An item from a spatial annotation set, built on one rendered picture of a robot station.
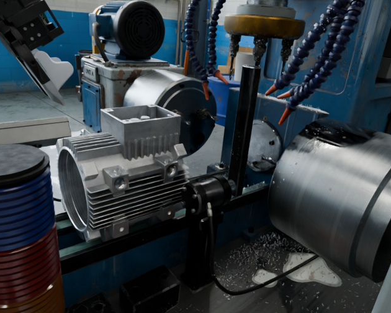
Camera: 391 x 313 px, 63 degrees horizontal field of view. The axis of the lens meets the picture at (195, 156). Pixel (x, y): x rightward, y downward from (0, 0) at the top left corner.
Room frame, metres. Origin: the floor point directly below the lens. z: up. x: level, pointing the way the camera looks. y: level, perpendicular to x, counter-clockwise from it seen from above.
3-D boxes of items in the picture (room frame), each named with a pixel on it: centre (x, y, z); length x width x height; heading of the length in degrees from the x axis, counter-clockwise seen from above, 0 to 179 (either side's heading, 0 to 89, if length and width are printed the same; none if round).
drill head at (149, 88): (1.04, 0.13, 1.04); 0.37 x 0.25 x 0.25; 39
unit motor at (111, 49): (1.23, 0.33, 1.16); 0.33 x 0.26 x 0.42; 39
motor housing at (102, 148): (0.57, 0.14, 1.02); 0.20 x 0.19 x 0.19; 130
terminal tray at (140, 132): (0.59, 0.11, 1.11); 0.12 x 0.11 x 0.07; 130
